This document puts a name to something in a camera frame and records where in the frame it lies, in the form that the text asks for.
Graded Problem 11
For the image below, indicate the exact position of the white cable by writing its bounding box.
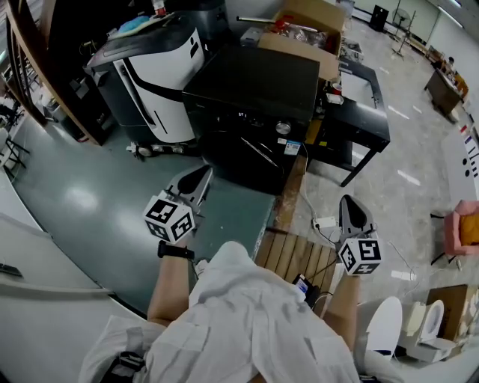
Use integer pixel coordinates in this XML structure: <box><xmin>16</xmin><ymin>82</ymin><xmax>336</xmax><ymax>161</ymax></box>
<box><xmin>301</xmin><ymin>141</ymin><xmax>344</xmax><ymax>248</ymax></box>

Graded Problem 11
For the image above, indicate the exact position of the black box speaker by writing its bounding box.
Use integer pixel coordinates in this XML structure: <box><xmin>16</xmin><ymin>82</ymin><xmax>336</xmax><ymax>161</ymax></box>
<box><xmin>368</xmin><ymin>4</ymin><xmax>391</xmax><ymax>33</ymax></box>

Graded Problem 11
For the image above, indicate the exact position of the standing floor fan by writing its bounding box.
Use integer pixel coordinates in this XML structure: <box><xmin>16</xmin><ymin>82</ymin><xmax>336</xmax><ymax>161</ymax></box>
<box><xmin>391</xmin><ymin>0</ymin><xmax>417</xmax><ymax>60</ymax></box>

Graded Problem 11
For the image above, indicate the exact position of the wooden slatted pallet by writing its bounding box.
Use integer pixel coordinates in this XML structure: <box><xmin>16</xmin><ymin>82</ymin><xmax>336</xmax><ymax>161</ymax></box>
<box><xmin>255</xmin><ymin>232</ymin><xmax>338</xmax><ymax>300</ymax></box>

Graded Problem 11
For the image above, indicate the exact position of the brown wooden desk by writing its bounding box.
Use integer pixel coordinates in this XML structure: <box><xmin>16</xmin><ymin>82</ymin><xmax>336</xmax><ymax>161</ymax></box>
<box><xmin>424</xmin><ymin>67</ymin><xmax>466</xmax><ymax>116</ymax></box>

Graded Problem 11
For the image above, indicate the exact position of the pink chair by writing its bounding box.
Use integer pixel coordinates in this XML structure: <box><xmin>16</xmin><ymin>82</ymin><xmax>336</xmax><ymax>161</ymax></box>
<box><xmin>430</xmin><ymin>199</ymin><xmax>479</xmax><ymax>266</ymax></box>

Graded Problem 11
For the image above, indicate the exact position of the person's right forearm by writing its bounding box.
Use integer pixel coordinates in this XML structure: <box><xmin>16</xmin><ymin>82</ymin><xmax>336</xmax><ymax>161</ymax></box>
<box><xmin>322</xmin><ymin>272</ymin><xmax>362</xmax><ymax>355</ymax></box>

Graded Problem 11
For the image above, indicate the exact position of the white toilet with raised lid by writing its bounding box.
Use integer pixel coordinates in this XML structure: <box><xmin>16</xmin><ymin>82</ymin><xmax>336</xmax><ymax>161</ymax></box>
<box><xmin>363</xmin><ymin>296</ymin><xmax>404</xmax><ymax>361</ymax></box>

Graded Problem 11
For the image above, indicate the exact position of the white and black appliance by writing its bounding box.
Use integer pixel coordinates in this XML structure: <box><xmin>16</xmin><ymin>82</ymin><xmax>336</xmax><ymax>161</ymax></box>
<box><xmin>83</xmin><ymin>10</ymin><xmax>207</xmax><ymax>146</ymax></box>

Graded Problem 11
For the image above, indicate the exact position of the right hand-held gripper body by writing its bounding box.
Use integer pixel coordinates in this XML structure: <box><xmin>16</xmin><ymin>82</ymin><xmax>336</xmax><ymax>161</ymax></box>
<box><xmin>338</xmin><ymin>224</ymin><xmax>382</xmax><ymax>277</ymax></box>

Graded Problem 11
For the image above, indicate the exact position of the white door panel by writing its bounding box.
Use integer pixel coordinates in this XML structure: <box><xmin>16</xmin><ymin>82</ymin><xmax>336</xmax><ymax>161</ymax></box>
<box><xmin>0</xmin><ymin>212</ymin><xmax>150</xmax><ymax>383</ymax></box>

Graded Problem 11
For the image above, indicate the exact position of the blue cloth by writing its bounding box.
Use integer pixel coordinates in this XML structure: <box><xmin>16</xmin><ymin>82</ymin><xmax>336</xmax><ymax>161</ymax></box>
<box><xmin>117</xmin><ymin>14</ymin><xmax>151</xmax><ymax>34</ymax></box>

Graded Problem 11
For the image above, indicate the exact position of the black metal table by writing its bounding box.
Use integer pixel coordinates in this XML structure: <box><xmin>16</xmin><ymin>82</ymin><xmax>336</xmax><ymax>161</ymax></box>
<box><xmin>303</xmin><ymin>61</ymin><xmax>391</xmax><ymax>188</ymax></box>

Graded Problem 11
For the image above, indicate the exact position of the person's left forearm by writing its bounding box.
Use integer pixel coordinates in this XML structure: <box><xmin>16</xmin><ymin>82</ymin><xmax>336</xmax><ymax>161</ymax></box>
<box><xmin>147</xmin><ymin>239</ymin><xmax>196</xmax><ymax>327</ymax></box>

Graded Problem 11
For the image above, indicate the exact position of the flat brown cardboard box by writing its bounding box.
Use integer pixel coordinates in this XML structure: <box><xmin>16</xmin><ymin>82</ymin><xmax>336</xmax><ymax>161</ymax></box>
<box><xmin>426</xmin><ymin>284</ymin><xmax>479</xmax><ymax>342</ymax></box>

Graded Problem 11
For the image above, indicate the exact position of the white toilet with beige seat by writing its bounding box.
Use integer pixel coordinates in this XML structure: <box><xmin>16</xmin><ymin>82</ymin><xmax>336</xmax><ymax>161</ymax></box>
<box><xmin>404</xmin><ymin>298</ymin><xmax>458</xmax><ymax>363</ymax></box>

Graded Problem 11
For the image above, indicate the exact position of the brown wooden shelf frame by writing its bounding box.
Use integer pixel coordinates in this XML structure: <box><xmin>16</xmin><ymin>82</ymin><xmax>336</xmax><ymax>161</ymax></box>
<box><xmin>6</xmin><ymin>0</ymin><xmax>110</xmax><ymax>147</ymax></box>

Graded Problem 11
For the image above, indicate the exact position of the black waist device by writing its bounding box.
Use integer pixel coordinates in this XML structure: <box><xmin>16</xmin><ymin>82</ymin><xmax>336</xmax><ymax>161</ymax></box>
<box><xmin>291</xmin><ymin>272</ymin><xmax>323</xmax><ymax>308</ymax></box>

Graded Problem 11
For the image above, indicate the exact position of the black washing machine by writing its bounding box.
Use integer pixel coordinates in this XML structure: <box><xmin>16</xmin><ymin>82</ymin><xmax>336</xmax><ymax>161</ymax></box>
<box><xmin>181</xmin><ymin>43</ymin><xmax>321</xmax><ymax>196</ymax></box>

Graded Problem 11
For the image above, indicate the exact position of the person's white clothing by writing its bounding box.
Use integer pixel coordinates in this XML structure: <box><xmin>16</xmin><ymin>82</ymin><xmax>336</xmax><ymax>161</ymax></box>
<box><xmin>77</xmin><ymin>240</ymin><xmax>407</xmax><ymax>383</ymax></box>

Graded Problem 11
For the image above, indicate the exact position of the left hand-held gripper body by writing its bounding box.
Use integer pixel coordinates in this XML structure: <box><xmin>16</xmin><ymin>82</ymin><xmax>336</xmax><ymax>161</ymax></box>
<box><xmin>144</xmin><ymin>186</ymin><xmax>206</xmax><ymax>246</ymax></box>

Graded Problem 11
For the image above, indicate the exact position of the white board with dark marks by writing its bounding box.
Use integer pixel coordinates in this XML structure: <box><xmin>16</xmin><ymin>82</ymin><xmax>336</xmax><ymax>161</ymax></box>
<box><xmin>440</xmin><ymin>125</ymin><xmax>479</xmax><ymax>210</ymax></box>

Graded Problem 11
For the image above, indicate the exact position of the folding chair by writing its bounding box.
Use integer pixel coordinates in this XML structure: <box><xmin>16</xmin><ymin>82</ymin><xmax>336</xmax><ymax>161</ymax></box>
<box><xmin>0</xmin><ymin>126</ymin><xmax>31</xmax><ymax>181</ymax></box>

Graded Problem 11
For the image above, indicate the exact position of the black wrist band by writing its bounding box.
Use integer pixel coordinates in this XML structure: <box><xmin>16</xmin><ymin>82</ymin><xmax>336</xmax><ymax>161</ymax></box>
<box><xmin>156</xmin><ymin>240</ymin><xmax>196</xmax><ymax>260</ymax></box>

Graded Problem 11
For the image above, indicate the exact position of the large open cardboard box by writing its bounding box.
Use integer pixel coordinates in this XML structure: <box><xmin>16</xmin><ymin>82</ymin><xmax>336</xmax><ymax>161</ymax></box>
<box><xmin>257</xmin><ymin>0</ymin><xmax>346</xmax><ymax>82</ymax></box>

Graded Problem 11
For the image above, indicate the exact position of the white power strip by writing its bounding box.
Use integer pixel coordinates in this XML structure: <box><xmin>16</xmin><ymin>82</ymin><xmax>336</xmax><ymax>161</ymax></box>
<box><xmin>312</xmin><ymin>215</ymin><xmax>340</xmax><ymax>230</ymax></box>

